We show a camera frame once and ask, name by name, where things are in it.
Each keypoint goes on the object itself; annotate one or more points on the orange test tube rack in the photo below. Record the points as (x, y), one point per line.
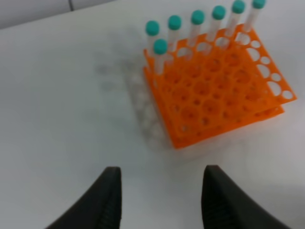
(214, 94)

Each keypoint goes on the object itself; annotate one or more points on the back row tube far left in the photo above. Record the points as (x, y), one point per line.
(152, 31)

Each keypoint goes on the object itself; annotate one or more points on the second row teal capped tube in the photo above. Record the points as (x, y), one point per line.
(160, 51)

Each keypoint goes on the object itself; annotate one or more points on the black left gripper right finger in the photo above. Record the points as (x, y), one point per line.
(225, 206)

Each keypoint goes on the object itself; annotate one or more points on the back row tube far right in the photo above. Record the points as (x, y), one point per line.
(256, 7)

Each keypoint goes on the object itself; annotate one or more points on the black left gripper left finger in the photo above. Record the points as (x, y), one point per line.
(100, 207)

